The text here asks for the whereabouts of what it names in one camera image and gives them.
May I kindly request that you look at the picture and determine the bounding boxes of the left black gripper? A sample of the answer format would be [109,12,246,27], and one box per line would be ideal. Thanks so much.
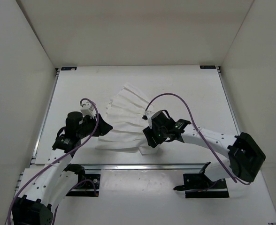
[79,111,114,136]

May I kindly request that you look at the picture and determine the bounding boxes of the white pleated skirt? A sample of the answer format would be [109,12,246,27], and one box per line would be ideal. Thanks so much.
[95,82,159,155]

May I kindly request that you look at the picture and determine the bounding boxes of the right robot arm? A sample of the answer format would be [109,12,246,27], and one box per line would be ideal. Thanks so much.
[142,110,266,183]

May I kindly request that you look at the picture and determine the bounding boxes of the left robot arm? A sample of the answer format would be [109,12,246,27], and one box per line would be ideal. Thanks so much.
[8,112,113,225]

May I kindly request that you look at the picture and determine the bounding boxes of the left blue table label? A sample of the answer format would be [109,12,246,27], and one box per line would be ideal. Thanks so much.
[61,67,77,71]

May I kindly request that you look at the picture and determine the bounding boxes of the blue table label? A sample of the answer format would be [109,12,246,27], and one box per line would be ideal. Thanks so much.
[199,65,216,69]
[61,67,77,71]

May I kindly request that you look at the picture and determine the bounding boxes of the right blue table label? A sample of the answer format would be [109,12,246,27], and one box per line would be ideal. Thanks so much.
[199,65,216,69]

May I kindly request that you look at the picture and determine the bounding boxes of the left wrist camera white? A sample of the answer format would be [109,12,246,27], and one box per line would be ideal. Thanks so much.
[80,102,94,118]

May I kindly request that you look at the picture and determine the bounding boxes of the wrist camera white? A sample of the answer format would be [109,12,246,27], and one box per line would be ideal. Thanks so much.
[80,102,94,118]
[142,111,153,120]

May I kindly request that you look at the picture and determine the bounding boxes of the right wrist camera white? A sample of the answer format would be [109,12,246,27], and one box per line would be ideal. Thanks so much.
[142,111,153,120]

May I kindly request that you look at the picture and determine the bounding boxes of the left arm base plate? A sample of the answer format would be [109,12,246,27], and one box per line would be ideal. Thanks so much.
[66,173,101,197]

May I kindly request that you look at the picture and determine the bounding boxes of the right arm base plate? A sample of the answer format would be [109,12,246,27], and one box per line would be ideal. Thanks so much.
[173,162,230,199]

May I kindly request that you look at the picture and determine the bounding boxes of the aluminium table front rail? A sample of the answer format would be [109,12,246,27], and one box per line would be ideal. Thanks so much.
[30,163,211,171]

